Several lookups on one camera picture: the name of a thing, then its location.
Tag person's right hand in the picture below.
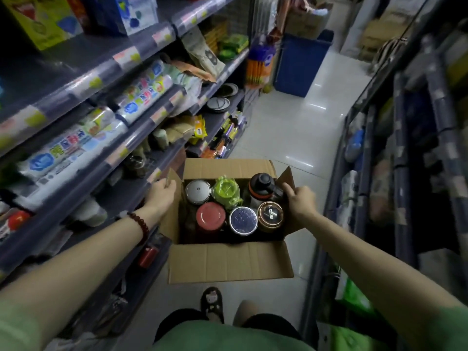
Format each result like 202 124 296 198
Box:
281 183 318 223

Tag person's left hand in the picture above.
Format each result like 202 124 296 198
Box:
144 178 177 217

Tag brown cardboard box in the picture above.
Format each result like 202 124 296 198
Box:
160 158 296 284

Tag person's right forearm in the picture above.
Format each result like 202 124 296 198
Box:
297 211 462 327

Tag person's left forearm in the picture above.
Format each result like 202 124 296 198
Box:
0 207 161 326

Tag black cap sports bottle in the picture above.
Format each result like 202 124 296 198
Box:
248 173 284 209

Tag silver lid bottle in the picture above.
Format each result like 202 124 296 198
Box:
185 179 212 206

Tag brown lid bottle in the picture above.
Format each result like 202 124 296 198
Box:
257 201 285 231

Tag glass jar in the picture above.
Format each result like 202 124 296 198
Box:
124 153 149 178

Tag red lid bottle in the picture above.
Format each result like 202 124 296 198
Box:
195 202 227 242

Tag blue speckled lid bottle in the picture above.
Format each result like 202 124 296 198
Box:
229 206 259 237

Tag green lid wrapped bottle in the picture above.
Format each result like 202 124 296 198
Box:
212 175 243 212

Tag white packets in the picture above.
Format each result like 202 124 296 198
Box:
336 169 360 231

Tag yellow snack packets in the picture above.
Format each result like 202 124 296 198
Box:
187 115 208 145

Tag row of small bottles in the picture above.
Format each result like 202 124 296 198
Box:
200 110 248 160

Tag small red item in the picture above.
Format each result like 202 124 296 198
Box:
138 245 160 270

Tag blue packet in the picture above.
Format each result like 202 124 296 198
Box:
344 128 366 164

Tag white cup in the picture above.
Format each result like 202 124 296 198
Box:
70 198 109 228

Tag round metal lid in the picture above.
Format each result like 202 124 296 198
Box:
206 96 231 114
216 82 239 98

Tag printed plastic bag rolls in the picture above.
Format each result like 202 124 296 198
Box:
115 59 175 125
15 107 129 207

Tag black cat-face slipper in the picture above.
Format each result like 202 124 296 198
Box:
200 286 225 324

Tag green plastic bag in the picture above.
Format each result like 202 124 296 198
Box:
336 277 378 319

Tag blue bin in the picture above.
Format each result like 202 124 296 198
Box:
274 29 334 98

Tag orange bundle with blue label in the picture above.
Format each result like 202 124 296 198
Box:
245 43 277 89

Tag dark store shelf unit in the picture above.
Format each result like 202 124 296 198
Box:
300 0 468 351

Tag black shorts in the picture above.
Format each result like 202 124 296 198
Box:
153 308 304 344

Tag beige patterned paper bag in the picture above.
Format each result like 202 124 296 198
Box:
181 26 226 80

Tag green packets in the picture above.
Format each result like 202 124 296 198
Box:
218 34 249 63

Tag red cap container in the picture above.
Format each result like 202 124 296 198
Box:
0 210 32 241

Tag yellow boxes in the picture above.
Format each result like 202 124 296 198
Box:
202 21 230 52

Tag green shirt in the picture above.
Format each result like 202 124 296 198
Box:
0 300 468 351

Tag grey store shelf unit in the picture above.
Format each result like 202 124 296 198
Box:
0 0 256 338

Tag cardboard box with goods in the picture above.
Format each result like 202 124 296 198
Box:
284 1 334 40

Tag stack of cardboard boxes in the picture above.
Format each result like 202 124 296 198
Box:
359 17 411 63

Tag blue white product box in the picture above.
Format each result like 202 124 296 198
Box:
81 0 159 37

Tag yellow green product box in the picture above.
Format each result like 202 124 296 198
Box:
0 0 83 51

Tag dark red bead bracelet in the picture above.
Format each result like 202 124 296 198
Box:
127 212 150 246

